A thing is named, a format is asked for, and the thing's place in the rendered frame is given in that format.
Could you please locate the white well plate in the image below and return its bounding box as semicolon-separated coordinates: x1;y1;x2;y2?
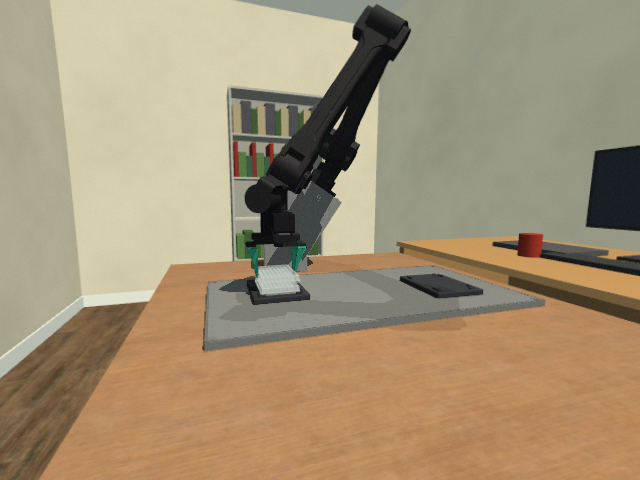
257;265;301;286
254;276;301;296

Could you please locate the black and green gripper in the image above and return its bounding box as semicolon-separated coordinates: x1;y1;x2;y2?
245;232;306;278

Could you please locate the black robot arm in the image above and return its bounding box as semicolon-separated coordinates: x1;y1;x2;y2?
245;4;411;244

